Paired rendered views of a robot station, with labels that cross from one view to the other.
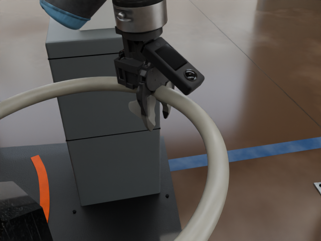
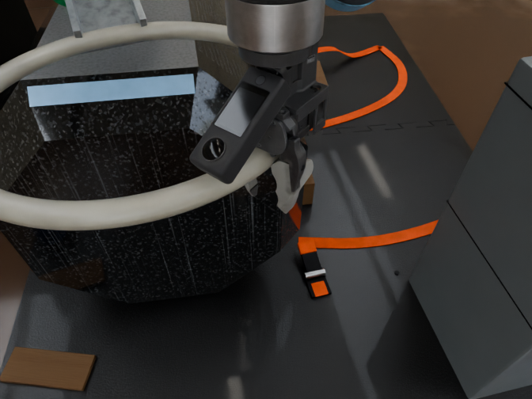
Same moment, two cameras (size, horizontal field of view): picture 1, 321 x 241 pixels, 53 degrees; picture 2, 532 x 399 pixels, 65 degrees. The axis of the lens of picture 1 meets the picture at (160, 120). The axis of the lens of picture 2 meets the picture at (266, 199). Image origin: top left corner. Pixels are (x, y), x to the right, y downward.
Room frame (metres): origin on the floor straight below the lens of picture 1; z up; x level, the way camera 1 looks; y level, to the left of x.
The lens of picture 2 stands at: (0.55, -0.35, 1.28)
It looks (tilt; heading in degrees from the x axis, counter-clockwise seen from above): 49 degrees down; 90
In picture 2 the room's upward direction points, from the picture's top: straight up
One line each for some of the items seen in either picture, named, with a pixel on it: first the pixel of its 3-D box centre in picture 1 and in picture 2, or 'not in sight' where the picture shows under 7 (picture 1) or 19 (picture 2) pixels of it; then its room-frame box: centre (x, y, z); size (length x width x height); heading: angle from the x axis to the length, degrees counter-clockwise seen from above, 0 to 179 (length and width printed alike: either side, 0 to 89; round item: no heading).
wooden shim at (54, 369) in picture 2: not in sight; (48, 368); (-0.09, 0.09, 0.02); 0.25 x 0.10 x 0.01; 174
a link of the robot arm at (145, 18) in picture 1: (139, 14); (271, 13); (0.56, 0.04, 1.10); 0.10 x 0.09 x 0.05; 142
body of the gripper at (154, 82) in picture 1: (142, 56); (279, 91); (0.57, 0.03, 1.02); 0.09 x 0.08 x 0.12; 52
